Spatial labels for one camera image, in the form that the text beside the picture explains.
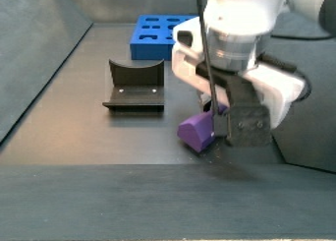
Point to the purple three-prong object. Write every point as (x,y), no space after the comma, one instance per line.
(195,131)

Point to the blue shape-sorter block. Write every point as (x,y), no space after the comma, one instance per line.
(152,37)

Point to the black curved fixture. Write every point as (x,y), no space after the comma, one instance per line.
(138,88)

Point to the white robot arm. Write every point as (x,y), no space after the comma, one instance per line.
(230,31)

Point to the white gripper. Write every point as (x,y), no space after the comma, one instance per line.
(276,85)

